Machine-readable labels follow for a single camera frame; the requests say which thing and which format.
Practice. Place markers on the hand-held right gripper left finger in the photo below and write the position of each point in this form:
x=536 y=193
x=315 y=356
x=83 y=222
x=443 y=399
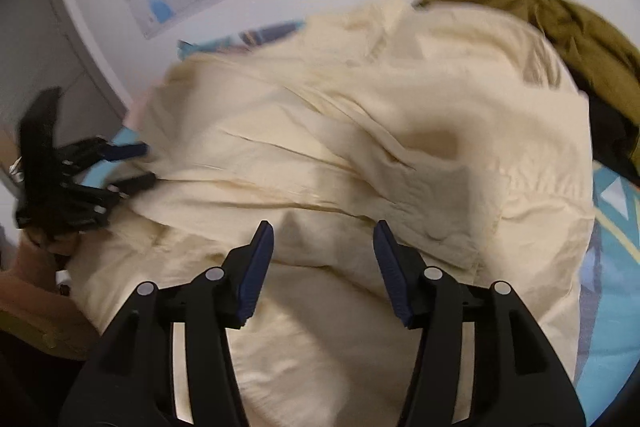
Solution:
x=257 y=267

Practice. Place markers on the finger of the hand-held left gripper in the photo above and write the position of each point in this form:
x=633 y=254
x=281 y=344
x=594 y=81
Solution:
x=127 y=151
x=137 y=183

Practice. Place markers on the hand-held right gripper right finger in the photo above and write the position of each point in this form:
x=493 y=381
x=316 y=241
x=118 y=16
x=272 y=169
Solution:
x=392 y=272

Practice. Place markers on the cream garment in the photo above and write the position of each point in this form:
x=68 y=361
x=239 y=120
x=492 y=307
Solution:
x=360 y=132

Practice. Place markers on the person's left forearm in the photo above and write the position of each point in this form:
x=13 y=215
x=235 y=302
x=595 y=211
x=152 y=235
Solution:
x=35 y=307

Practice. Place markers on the wooden door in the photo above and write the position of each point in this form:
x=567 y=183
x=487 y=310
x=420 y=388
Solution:
x=45 y=47

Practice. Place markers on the teal grey patterned bedsheet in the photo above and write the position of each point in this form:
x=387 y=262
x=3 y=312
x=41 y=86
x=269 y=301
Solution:
x=615 y=287

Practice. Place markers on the black garment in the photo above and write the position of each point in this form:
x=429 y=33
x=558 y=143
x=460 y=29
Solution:
x=615 y=142

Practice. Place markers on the mustard garment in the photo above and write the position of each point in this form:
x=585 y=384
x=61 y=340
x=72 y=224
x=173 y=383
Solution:
x=555 y=27

